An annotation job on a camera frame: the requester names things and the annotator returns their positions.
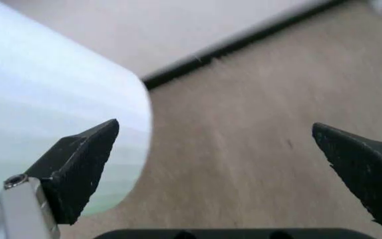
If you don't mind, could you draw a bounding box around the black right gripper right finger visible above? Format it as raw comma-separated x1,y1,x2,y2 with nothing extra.
311,122,382,237

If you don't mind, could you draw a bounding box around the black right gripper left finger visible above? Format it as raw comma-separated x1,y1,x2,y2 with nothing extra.
0,119,120,239

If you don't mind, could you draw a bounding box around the black baseboard strip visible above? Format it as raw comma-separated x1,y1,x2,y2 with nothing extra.
141,0,351,91

